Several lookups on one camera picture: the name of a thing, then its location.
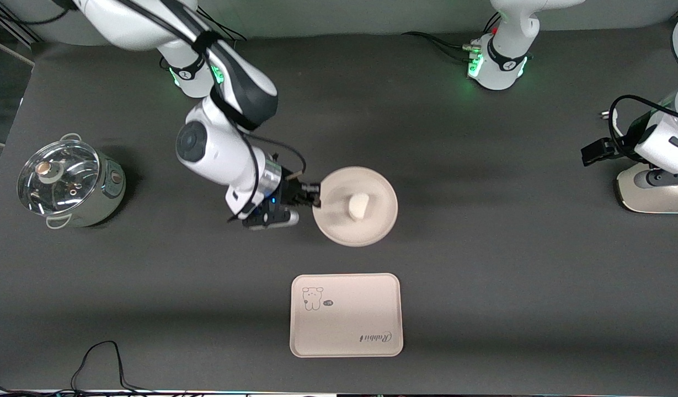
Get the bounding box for glass pot lid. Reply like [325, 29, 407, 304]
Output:
[17, 140, 101, 216]

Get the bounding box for small white bun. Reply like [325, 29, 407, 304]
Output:
[349, 193, 370, 219]

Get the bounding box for black right arm base cables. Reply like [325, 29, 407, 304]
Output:
[195, 6, 248, 44]

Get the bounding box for steel cooking pot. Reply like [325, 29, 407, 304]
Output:
[17, 132, 127, 229]

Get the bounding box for black left arm base cables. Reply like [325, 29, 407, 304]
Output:
[402, 12, 502, 62]

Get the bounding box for white rounded appliance base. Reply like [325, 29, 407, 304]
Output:
[616, 163, 678, 214]

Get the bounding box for grey aluminium frame rail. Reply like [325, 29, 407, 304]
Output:
[0, 10, 42, 49]

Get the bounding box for round beige plate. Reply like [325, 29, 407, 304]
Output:
[312, 167, 398, 247]

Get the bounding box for black arm base cables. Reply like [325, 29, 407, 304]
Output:
[402, 12, 502, 62]
[195, 6, 248, 44]

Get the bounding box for thin black looped cable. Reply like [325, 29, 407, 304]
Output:
[0, 340, 207, 397]

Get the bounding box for beige tray with rabbit print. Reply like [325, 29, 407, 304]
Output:
[290, 273, 404, 358]

